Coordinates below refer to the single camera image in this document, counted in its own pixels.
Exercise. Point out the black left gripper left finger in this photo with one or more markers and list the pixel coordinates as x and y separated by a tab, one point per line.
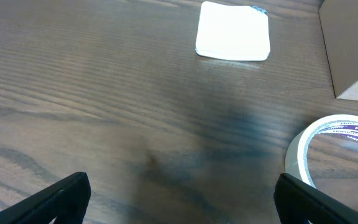
63	202

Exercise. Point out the yellow sticky note pad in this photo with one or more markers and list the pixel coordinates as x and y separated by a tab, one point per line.
237	33

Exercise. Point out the white clear tape roll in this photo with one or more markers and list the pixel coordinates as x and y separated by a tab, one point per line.
296	162

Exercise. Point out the brown cardboard box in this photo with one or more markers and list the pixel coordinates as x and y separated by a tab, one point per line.
339	23

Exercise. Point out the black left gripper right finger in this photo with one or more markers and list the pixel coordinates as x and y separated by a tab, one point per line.
298	203

